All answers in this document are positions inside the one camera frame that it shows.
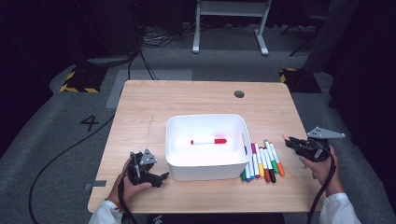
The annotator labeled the short black floor cable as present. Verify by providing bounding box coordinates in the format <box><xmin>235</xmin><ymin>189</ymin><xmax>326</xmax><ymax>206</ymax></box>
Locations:
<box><xmin>138</xmin><ymin>49</ymin><xmax>157</xmax><ymax>81</ymax></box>

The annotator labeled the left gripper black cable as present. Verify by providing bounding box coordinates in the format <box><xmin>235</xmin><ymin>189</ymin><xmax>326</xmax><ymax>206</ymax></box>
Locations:
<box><xmin>117</xmin><ymin>178</ymin><xmax>139</xmax><ymax>224</ymax></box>

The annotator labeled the grey round stand base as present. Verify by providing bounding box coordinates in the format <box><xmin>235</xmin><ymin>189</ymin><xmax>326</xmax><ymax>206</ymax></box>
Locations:
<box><xmin>87</xmin><ymin>54</ymin><xmax>134</xmax><ymax>68</ymax></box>

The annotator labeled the black capped marker pen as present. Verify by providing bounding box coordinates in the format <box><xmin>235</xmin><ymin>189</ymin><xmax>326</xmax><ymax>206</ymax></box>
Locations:
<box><xmin>262</xmin><ymin>147</ymin><xmax>277</xmax><ymax>184</ymax></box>

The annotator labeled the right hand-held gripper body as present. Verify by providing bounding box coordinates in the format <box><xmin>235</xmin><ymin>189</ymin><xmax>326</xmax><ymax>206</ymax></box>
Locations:
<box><xmin>300</xmin><ymin>126</ymin><xmax>346</xmax><ymax>162</ymax></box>

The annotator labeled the yellow black striped floor pad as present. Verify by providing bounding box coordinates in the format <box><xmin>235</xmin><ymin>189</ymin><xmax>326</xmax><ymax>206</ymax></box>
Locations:
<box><xmin>59</xmin><ymin>66</ymin><xmax>108</xmax><ymax>93</ymax></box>
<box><xmin>278</xmin><ymin>68</ymin><xmax>323</xmax><ymax>94</ymax></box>

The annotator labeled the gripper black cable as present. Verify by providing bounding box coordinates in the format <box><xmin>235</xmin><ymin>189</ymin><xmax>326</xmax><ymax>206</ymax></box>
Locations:
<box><xmin>117</xmin><ymin>178</ymin><xmax>139</xmax><ymax>224</ymax></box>
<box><xmin>305</xmin><ymin>148</ymin><xmax>338</xmax><ymax>224</ymax></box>

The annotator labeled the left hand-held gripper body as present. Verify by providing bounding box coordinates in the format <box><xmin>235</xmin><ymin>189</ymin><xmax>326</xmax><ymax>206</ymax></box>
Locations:
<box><xmin>128</xmin><ymin>148</ymin><xmax>159</xmax><ymax>187</ymax></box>

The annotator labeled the red capped marker pen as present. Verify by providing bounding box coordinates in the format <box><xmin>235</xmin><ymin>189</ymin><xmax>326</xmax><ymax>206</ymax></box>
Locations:
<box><xmin>190</xmin><ymin>138</ymin><xmax>228</xmax><ymax>146</ymax></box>

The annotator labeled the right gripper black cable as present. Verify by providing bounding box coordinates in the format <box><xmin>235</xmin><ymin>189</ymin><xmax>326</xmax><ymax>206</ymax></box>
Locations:
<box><xmin>305</xmin><ymin>148</ymin><xmax>338</xmax><ymax>224</ymax></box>

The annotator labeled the person's right hand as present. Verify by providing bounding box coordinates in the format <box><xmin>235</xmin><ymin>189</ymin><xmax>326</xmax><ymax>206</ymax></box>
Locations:
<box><xmin>298</xmin><ymin>145</ymin><xmax>344</xmax><ymax>196</ymax></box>

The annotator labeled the orange capped marker pen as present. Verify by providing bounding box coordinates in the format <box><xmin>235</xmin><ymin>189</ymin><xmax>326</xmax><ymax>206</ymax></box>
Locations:
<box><xmin>268</xmin><ymin>142</ymin><xmax>286</xmax><ymax>177</ymax></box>

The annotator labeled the grey curtain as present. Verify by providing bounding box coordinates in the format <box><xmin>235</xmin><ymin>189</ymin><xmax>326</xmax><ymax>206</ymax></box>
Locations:
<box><xmin>303</xmin><ymin>0</ymin><xmax>362</xmax><ymax>74</ymax></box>

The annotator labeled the white plastic box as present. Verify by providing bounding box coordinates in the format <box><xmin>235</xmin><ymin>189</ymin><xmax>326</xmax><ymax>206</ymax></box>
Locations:
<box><xmin>164</xmin><ymin>113</ymin><xmax>252</xmax><ymax>181</ymax></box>

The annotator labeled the grey tape piece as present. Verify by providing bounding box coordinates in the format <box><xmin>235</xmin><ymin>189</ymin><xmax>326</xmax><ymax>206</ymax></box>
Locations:
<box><xmin>84</xmin><ymin>179</ymin><xmax>107</xmax><ymax>190</ymax></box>

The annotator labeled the tangle of black cables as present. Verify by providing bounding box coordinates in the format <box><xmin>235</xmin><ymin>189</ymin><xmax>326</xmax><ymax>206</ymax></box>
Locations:
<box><xmin>141</xmin><ymin>26</ymin><xmax>200</xmax><ymax>49</ymax></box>

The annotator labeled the white desk frame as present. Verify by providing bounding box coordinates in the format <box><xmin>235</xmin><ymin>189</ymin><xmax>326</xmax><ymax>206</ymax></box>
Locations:
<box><xmin>191</xmin><ymin>0</ymin><xmax>273</xmax><ymax>57</ymax></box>

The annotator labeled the long black floor cable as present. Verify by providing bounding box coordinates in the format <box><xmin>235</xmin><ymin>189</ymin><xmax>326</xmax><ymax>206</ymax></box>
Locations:
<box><xmin>28</xmin><ymin>113</ymin><xmax>117</xmax><ymax>224</ymax></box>

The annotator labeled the light blue capped marker pen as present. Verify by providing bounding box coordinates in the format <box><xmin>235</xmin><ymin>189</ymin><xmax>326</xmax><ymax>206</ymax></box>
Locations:
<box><xmin>247</xmin><ymin>158</ymin><xmax>256</xmax><ymax>181</ymax></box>

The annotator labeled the person's left hand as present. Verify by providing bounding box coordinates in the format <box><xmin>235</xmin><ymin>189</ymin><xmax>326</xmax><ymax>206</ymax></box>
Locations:
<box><xmin>108</xmin><ymin>158</ymin><xmax>153</xmax><ymax>204</ymax></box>

